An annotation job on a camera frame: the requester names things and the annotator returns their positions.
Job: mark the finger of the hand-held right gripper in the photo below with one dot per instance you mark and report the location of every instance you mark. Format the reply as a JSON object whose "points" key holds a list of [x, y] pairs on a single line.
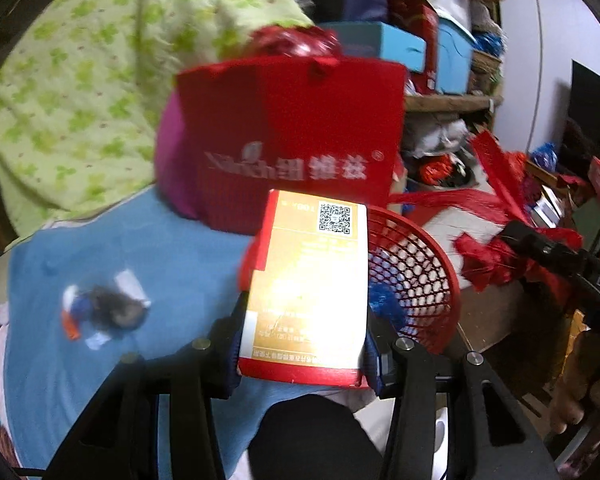
{"points": [[540, 250]]}

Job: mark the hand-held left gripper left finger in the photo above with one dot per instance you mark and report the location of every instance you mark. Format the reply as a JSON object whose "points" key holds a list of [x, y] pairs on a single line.
{"points": [[232, 352]]}

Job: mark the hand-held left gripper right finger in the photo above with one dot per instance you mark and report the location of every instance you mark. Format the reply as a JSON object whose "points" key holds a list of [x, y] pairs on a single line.
{"points": [[375, 366]]}

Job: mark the red mesh net scrap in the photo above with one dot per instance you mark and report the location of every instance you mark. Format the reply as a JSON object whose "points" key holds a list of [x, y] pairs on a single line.
{"points": [[485, 260]]}

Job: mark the red and gold carton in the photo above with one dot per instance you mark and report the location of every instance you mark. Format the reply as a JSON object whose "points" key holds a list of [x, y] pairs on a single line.
{"points": [[305, 285]]}

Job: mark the red mesh plastic basket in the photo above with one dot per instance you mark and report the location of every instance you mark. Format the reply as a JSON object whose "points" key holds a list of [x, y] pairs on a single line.
{"points": [[422, 260]]}

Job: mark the dark plastic bag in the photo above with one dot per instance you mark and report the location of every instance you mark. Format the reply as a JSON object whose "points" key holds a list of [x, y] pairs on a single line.
{"points": [[117, 310]]}

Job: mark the white and blue wrapper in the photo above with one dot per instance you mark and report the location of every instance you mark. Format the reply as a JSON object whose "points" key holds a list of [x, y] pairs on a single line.
{"points": [[74, 310]]}

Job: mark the person's right hand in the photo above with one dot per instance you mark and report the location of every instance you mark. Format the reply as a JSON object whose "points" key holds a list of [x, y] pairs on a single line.
{"points": [[587, 400]]}

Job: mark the red tassel decoration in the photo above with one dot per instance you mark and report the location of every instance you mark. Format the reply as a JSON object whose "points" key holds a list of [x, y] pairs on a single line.
{"points": [[495, 170]]}

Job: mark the blue plastic bag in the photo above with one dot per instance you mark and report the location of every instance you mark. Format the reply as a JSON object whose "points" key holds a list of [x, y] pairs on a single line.
{"points": [[542, 156]]}

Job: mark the light blue towel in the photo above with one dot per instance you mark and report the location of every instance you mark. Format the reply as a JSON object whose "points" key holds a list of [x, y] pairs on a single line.
{"points": [[180, 270]]}

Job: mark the orange plastic bag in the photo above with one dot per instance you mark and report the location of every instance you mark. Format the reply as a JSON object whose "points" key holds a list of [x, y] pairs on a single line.
{"points": [[436, 170]]}

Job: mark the black monitor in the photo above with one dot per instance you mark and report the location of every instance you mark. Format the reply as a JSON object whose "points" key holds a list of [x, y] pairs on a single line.
{"points": [[595, 105]]}

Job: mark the wooden shelf board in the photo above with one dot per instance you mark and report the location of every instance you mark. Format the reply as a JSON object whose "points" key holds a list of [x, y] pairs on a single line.
{"points": [[450, 102]]}

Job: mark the magenta fabric bag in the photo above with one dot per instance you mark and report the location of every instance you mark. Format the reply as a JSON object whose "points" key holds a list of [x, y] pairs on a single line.
{"points": [[177, 170]]}

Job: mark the light blue storage bin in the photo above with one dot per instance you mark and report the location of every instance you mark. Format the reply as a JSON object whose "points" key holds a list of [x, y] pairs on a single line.
{"points": [[455, 55]]}

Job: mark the red paper gift bag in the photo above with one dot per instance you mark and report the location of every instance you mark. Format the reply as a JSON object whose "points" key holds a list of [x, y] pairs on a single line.
{"points": [[290, 120]]}

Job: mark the teal cardboard box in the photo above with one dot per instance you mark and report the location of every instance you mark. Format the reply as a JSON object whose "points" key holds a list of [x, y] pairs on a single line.
{"points": [[380, 42]]}

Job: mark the red gift box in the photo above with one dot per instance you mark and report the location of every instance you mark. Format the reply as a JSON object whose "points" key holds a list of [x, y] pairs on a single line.
{"points": [[415, 15]]}

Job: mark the green clover print quilt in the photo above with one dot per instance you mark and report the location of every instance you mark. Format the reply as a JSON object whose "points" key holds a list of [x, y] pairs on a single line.
{"points": [[90, 85]]}

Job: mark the crumpled red plastic bag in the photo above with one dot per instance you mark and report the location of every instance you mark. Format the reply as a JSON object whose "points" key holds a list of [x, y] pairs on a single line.
{"points": [[295, 42]]}

